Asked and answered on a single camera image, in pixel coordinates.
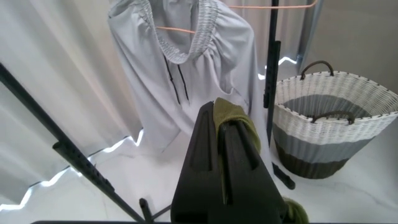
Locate white curtain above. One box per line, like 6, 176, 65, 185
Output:
0, 0, 312, 205

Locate pink clothes hanger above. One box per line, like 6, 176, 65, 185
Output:
228, 0, 320, 9
155, 26, 197, 34

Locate white laundry basket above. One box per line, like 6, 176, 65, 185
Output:
272, 60, 398, 180

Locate black clothes rack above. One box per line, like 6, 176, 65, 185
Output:
0, 0, 296, 223

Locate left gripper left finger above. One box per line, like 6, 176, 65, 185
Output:
170, 101, 224, 223

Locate pale grey shorts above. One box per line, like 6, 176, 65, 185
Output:
107, 0, 274, 178

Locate green garment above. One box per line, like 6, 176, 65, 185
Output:
213, 97, 310, 223

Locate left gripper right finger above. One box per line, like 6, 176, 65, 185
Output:
217, 119, 289, 223

